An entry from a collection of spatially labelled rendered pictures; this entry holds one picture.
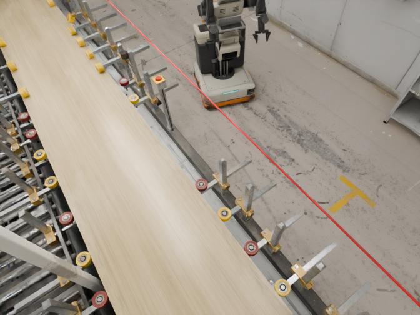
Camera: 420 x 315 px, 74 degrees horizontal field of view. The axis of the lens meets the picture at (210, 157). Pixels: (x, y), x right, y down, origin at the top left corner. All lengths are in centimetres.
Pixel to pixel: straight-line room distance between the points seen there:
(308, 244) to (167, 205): 140
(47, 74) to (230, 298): 242
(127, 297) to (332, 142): 253
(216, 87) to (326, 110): 133
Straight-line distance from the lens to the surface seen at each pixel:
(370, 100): 393
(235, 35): 299
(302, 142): 323
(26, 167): 243
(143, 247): 171
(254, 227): 190
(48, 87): 287
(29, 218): 190
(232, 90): 331
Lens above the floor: 248
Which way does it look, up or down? 55 degrees down
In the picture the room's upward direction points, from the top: 5 degrees counter-clockwise
